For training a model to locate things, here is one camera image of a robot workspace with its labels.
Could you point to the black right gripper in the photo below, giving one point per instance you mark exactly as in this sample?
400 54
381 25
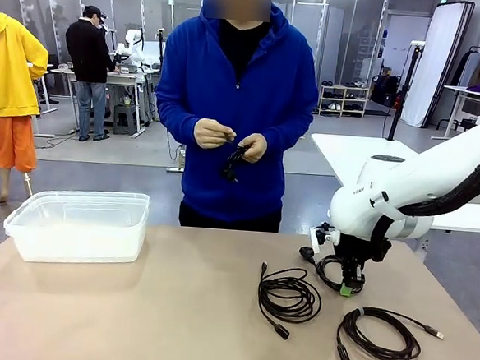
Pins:
352 251

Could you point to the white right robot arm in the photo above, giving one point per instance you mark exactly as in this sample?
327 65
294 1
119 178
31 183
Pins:
388 186

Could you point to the person's left forearm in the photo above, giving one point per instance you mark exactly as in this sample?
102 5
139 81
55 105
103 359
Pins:
293 126

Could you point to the person's right forearm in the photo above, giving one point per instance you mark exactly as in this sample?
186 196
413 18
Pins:
174 115

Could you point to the person's left hand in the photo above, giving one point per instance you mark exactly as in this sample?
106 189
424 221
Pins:
256 148

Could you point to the person's right hand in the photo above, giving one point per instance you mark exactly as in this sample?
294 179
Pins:
210 134

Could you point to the large white table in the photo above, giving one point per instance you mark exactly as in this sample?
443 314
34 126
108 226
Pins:
349 154

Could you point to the person in blue hoodie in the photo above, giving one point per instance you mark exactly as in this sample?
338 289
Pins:
232 179

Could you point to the wooden shoe rack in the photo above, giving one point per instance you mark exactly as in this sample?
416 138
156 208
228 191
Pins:
344 101

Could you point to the black pole stand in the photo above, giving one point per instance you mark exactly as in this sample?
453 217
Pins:
402 96

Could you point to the black bags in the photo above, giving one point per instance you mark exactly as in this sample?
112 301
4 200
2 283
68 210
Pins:
384 89

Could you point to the black utility cart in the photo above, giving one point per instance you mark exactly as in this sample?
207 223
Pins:
468 123

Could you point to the white desk thin legs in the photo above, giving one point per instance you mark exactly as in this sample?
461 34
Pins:
472 94

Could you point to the white folding screen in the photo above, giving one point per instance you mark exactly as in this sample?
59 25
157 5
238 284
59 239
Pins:
438 58

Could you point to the clear plastic storage container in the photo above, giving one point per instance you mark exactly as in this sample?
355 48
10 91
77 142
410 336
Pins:
75 242

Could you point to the grey plastic stool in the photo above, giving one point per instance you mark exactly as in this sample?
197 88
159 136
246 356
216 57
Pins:
125 118

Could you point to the grey workbench with equipment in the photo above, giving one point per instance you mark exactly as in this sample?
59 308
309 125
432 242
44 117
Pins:
121 79

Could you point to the small white background robot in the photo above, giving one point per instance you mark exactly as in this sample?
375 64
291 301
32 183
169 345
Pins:
130 38

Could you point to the man in black jacket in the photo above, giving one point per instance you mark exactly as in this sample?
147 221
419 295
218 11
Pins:
88 54

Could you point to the mannequin yellow hoodie orange shorts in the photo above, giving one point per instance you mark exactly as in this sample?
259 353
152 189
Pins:
9 69

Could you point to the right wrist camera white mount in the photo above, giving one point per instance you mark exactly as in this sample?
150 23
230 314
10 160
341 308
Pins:
326 235

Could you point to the black tripod with camera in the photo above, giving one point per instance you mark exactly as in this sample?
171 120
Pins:
161 42

